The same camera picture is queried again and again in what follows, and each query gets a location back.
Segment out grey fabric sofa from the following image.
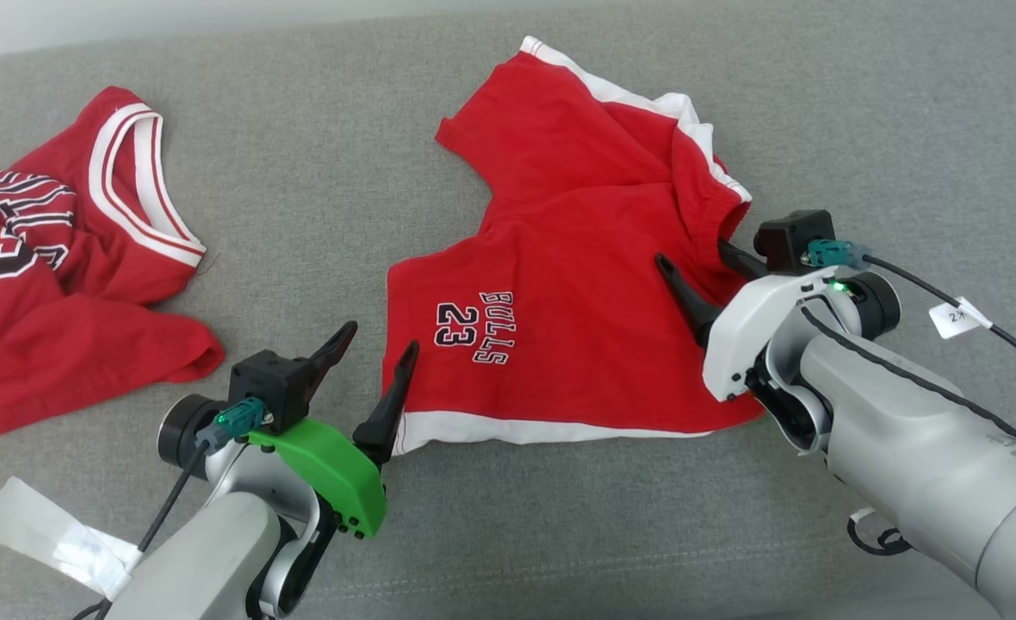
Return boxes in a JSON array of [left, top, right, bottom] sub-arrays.
[[0, 0, 1016, 620]]

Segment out red white basketball jersey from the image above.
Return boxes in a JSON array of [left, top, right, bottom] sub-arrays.
[[0, 86, 226, 446]]

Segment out black camera cable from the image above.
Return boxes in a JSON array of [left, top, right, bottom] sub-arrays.
[[861, 254, 1016, 388], [73, 443, 212, 620]]

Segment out white tape cable flag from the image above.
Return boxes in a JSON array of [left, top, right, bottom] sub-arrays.
[[0, 476, 143, 602]]

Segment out thin black right arm cable loop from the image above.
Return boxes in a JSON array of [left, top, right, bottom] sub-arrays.
[[846, 508, 914, 557]]

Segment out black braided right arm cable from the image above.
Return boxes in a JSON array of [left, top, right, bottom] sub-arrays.
[[799, 306, 1016, 462]]

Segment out black right camera cable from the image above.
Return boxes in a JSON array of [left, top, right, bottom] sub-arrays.
[[861, 254, 1016, 388]]

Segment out small white cable label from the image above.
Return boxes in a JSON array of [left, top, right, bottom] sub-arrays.
[[930, 297, 994, 339]]

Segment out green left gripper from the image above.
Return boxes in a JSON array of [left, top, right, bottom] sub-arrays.
[[248, 320, 421, 540]]

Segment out teal cable connector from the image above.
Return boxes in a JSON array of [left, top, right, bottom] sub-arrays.
[[805, 239, 875, 272], [195, 396, 266, 456]]

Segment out black left camera cable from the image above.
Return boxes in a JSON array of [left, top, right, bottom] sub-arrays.
[[73, 443, 212, 620]]

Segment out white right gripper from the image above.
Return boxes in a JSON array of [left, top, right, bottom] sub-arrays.
[[654, 239, 855, 404]]

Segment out red basketball shorts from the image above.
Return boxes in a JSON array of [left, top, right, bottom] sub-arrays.
[[385, 34, 767, 457]]

